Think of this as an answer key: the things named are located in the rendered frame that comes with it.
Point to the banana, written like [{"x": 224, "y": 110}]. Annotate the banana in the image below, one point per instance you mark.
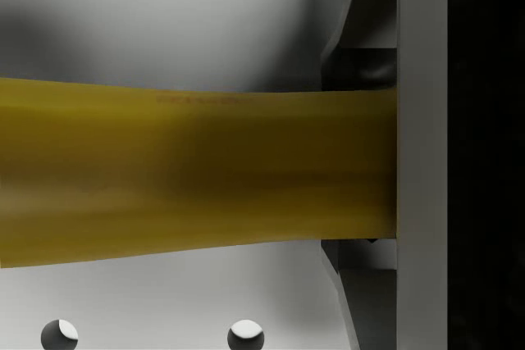
[{"x": 205, "y": 169}]

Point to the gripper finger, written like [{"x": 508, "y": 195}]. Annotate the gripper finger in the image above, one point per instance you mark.
[
  {"x": 365, "y": 260},
  {"x": 361, "y": 67}
]

